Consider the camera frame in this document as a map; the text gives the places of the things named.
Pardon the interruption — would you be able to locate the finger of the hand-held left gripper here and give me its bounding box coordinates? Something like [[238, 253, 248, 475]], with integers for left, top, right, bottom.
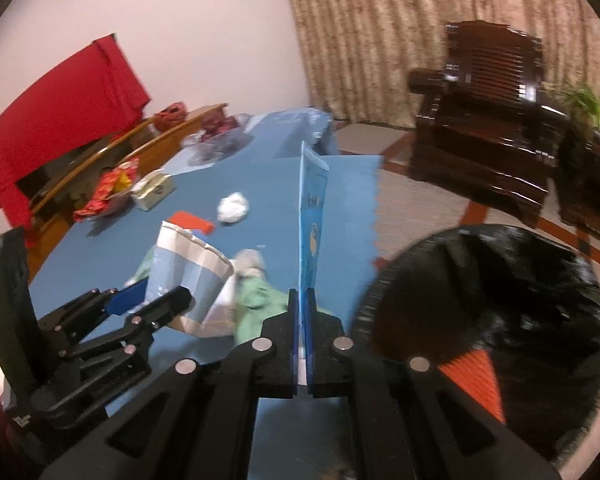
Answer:
[[39, 280, 150, 333], [77, 285, 193, 361]]

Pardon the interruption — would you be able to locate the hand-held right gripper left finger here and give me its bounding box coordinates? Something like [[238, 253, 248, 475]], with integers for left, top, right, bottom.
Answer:
[[40, 287, 299, 480]]

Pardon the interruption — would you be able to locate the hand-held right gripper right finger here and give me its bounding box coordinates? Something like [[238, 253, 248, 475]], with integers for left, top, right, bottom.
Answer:
[[305, 287, 561, 480]]

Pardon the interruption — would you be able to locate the blue striped paper bag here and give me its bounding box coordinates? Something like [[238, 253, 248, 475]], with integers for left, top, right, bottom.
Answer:
[[145, 220, 236, 341]]

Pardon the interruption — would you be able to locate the light blue paper booklet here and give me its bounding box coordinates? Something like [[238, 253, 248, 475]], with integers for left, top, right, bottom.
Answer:
[[297, 141, 331, 361]]

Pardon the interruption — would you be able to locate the trash bin with black bag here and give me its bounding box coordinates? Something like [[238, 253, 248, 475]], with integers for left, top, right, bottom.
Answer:
[[352, 225, 600, 471]]

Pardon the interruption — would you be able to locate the flat red card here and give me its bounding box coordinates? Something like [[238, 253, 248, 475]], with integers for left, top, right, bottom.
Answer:
[[170, 210, 216, 235]]

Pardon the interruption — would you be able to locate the pile of red snack packets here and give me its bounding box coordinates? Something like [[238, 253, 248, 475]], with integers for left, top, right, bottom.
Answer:
[[72, 157, 141, 223]]

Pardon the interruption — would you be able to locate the crumpled white tissue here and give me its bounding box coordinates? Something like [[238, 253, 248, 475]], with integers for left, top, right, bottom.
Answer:
[[217, 191, 251, 224]]

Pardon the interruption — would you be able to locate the beige tissue box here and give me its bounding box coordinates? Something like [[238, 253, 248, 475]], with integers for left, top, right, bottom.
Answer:
[[130, 170, 175, 211]]

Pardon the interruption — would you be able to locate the black television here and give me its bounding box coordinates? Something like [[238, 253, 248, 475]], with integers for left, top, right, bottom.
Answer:
[[17, 137, 111, 201]]

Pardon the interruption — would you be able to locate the blue tablecloth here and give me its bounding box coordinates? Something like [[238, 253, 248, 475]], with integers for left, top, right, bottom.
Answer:
[[27, 107, 386, 480]]

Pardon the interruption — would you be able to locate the wooden cabinet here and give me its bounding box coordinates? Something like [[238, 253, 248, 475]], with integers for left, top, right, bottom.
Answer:
[[17, 102, 231, 281]]

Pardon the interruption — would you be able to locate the clear bag with dark red contents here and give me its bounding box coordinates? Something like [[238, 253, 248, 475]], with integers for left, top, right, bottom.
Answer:
[[182, 112, 256, 166]]

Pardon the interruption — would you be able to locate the red plastic bag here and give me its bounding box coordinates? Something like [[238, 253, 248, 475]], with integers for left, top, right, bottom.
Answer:
[[152, 101, 188, 128]]

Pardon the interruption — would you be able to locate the red cloth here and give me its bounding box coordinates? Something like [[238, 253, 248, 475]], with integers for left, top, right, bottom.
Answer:
[[0, 35, 152, 228]]

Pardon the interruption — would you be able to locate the dark wooden armchair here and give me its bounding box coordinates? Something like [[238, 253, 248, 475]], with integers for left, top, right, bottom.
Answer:
[[407, 20, 568, 228]]

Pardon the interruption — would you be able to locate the beige patterned curtain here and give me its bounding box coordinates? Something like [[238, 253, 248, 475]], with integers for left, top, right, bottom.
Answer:
[[272, 0, 600, 131]]

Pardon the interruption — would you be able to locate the dark wooden side table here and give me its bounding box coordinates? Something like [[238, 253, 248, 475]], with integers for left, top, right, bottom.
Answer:
[[555, 125, 600, 251]]

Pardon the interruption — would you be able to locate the green leafy plant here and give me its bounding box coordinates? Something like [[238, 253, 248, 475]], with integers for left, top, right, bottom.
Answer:
[[555, 82, 600, 136]]

